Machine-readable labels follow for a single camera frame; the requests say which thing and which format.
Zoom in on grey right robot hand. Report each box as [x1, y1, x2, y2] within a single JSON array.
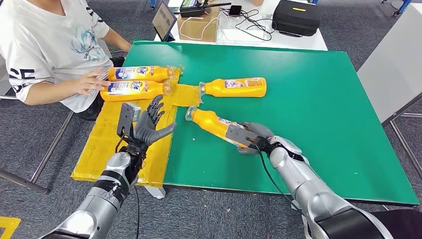
[[235, 122, 275, 156]]

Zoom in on person's right hand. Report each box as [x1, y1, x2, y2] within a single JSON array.
[[71, 67, 109, 97]]

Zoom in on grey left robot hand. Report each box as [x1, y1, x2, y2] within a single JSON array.
[[133, 95, 177, 147]]

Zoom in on orange detergent bottle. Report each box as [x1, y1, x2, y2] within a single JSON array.
[[185, 107, 251, 148], [199, 77, 267, 98], [107, 65, 174, 83], [100, 80, 171, 102]]

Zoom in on yellow taped cardboard mat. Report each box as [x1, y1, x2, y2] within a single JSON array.
[[71, 66, 202, 189]]

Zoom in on white table foot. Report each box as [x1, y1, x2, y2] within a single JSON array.
[[144, 186, 166, 200]]

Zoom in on white table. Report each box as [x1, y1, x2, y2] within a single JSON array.
[[154, 0, 328, 52]]

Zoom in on dark tablet computer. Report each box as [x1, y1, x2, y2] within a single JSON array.
[[151, 0, 178, 43]]

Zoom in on clear plastic box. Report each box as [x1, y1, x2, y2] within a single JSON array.
[[215, 11, 274, 44]]

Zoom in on brown cardboard box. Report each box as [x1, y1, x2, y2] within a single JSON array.
[[177, 6, 220, 43]]

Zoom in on black carrying case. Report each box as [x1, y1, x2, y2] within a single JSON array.
[[272, 0, 321, 37]]

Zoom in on black radio with antenna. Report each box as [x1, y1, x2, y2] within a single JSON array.
[[179, 0, 232, 19]]

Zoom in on grey side table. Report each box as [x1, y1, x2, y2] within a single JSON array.
[[357, 3, 422, 124]]

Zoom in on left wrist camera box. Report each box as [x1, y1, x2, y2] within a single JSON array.
[[116, 102, 142, 137]]

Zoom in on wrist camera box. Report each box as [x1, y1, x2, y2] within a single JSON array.
[[225, 124, 263, 150], [116, 102, 142, 137]]

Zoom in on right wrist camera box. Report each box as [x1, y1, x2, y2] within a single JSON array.
[[225, 124, 263, 150]]

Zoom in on black right camera cable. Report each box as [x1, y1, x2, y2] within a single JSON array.
[[249, 140, 302, 214]]

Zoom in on black camera cable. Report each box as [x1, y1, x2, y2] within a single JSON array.
[[249, 140, 302, 214], [114, 133, 141, 239]]

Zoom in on black left camera cable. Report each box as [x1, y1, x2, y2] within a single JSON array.
[[114, 133, 141, 239]]

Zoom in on white cable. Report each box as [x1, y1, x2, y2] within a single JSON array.
[[179, 16, 220, 41]]

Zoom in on black tangled cables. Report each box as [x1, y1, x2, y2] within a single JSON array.
[[219, 9, 276, 42]]

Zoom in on metal table frame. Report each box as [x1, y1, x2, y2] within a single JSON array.
[[0, 96, 75, 195], [382, 94, 422, 180]]

